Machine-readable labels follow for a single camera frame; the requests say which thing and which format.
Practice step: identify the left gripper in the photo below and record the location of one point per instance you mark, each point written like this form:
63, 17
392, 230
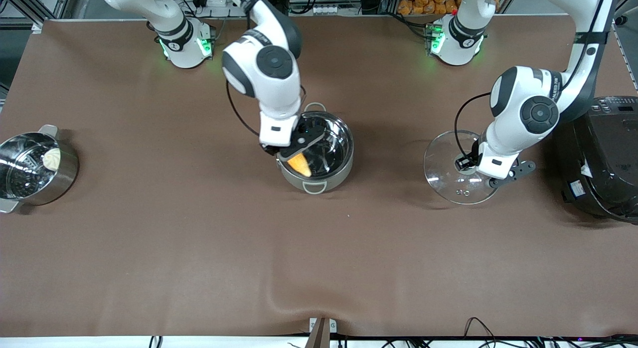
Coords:
469, 159

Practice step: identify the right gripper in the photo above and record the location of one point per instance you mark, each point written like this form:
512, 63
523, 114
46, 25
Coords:
271, 149

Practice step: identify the glass pot lid with knob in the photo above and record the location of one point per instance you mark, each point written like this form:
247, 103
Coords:
438, 163

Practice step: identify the yellow corn cob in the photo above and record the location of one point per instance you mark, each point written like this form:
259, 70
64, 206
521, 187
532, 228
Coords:
300, 166

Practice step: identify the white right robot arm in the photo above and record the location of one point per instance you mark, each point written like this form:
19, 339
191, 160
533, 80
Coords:
271, 64

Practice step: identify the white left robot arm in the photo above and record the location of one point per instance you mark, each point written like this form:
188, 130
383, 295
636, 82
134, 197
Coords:
538, 113

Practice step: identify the stainless steel steamer pot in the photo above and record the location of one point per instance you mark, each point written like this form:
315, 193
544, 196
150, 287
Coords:
65, 183

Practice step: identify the brown table mat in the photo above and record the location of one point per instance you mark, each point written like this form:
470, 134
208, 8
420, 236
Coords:
319, 263

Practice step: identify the black rice cooker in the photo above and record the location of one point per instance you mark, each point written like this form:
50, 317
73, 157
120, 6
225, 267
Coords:
598, 183

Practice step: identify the small white power strip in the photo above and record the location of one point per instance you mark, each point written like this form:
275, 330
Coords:
321, 10

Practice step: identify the pile of orange buns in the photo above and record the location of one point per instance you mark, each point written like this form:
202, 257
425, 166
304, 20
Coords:
423, 4

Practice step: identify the white steamed bun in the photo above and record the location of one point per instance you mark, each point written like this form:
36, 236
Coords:
52, 159

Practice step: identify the perforated steel steamer basket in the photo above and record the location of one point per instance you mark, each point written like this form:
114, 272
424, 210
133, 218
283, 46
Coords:
20, 181

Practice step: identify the metal table clamp bracket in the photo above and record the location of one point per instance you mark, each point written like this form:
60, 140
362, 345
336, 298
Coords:
323, 325

